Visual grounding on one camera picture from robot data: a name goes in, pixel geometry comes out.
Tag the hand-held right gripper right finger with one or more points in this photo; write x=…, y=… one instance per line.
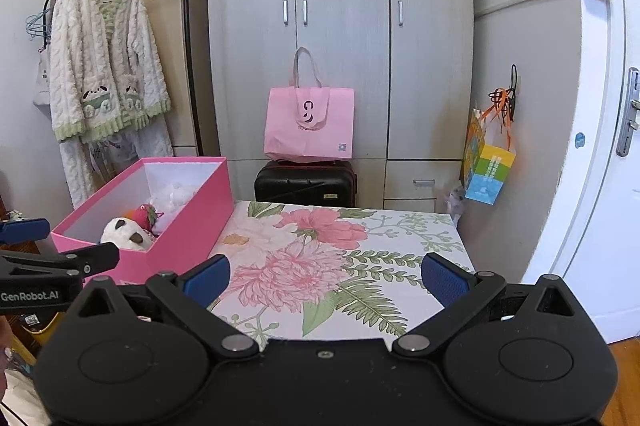
x=444, y=280

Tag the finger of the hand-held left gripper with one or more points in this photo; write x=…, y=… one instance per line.
x=95, y=258
x=25, y=230

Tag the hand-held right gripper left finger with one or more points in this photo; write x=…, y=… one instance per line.
x=207, y=280

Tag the white brown plush toy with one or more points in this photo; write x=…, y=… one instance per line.
x=125, y=236

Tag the pink cardboard box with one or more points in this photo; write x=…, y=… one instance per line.
x=185, y=236

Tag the pink fluffy ball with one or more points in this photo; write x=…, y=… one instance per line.
x=145, y=216

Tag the small white plush toy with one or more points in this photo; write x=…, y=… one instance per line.
x=172, y=203

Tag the person's left hand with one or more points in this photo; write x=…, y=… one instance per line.
x=3, y=366

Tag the yellow container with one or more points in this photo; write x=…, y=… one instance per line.
x=40, y=333

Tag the white fluffy pants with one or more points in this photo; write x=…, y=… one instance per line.
x=75, y=171

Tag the crumpled plastic bag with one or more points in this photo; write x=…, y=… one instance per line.
x=457, y=201

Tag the floral bed sheet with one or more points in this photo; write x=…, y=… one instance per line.
x=350, y=256

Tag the colourful gift bag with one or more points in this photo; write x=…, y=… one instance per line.
x=487, y=176

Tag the black suitcase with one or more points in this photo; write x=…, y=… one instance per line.
x=300, y=186

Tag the white canvas bag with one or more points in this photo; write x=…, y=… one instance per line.
x=42, y=80

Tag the white door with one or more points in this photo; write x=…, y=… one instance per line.
x=600, y=231

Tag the white green fluffy cardigan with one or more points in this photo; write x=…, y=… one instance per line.
x=100, y=65

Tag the pink tote bag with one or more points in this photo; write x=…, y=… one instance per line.
x=310, y=125

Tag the blue door sticker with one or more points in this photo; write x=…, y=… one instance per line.
x=580, y=140

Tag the blue clothes hangers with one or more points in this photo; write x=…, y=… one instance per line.
x=37, y=25

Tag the black clothes rack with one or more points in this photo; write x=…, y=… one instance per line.
x=186, y=5

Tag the wall hook with orange ribbon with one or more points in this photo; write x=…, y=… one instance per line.
x=506, y=98

